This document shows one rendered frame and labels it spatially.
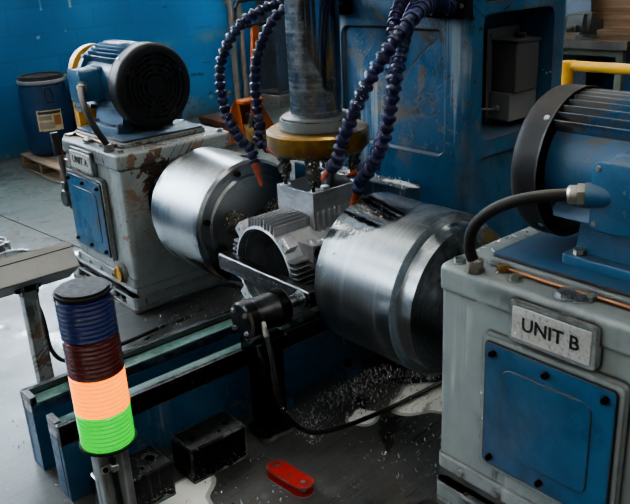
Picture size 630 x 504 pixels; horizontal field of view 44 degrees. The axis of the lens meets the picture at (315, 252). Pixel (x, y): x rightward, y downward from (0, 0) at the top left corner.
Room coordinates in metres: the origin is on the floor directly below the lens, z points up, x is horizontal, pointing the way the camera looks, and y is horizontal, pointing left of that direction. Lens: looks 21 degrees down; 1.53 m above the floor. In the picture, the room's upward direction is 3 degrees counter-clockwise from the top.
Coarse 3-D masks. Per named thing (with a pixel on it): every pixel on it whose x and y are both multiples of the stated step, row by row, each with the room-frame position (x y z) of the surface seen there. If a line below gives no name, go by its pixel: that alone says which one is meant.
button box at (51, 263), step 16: (16, 256) 1.22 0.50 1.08; (32, 256) 1.23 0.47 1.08; (48, 256) 1.24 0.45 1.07; (64, 256) 1.26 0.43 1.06; (0, 272) 1.19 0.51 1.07; (16, 272) 1.20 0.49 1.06; (32, 272) 1.21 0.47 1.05; (48, 272) 1.23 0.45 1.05; (64, 272) 1.25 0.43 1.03; (0, 288) 1.17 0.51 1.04; (16, 288) 1.21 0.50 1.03
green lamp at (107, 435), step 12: (84, 420) 0.72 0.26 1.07; (96, 420) 0.72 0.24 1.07; (108, 420) 0.72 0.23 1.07; (120, 420) 0.73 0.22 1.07; (132, 420) 0.75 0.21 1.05; (84, 432) 0.72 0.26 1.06; (96, 432) 0.72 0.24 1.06; (108, 432) 0.72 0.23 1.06; (120, 432) 0.73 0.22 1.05; (132, 432) 0.74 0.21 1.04; (84, 444) 0.72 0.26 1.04; (96, 444) 0.72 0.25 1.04; (108, 444) 0.72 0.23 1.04; (120, 444) 0.72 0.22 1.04
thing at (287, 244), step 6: (240, 222) 1.30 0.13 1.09; (246, 222) 1.31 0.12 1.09; (240, 228) 1.30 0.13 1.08; (246, 228) 1.30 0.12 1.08; (240, 234) 1.30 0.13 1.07; (282, 240) 1.21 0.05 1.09; (288, 240) 1.21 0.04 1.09; (294, 240) 1.22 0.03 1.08; (282, 246) 1.21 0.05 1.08; (288, 246) 1.20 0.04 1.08; (294, 246) 1.21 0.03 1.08; (288, 252) 1.21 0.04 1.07; (246, 294) 1.30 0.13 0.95; (294, 312) 1.20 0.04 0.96; (300, 312) 1.21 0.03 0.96; (294, 318) 1.22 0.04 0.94
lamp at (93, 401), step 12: (120, 372) 0.74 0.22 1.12; (72, 384) 0.73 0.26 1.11; (84, 384) 0.72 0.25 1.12; (96, 384) 0.72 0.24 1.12; (108, 384) 0.72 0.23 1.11; (120, 384) 0.73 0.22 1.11; (72, 396) 0.73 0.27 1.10; (84, 396) 0.72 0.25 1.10; (96, 396) 0.72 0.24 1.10; (108, 396) 0.72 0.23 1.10; (120, 396) 0.73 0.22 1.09; (84, 408) 0.72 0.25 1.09; (96, 408) 0.72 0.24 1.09; (108, 408) 0.72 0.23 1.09; (120, 408) 0.73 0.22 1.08
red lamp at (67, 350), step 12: (72, 348) 0.72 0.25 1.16; (84, 348) 0.72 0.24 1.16; (96, 348) 0.72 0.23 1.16; (108, 348) 0.73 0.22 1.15; (120, 348) 0.75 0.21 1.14; (72, 360) 0.72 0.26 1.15; (84, 360) 0.72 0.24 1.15; (96, 360) 0.72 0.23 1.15; (108, 360) 0.73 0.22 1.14; (120, 360) 0.74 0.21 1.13; (72, 372) 0.72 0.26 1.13; (84, 372) 0.72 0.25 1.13; (96, 372) 0.72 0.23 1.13; (108, 372) 0.72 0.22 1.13
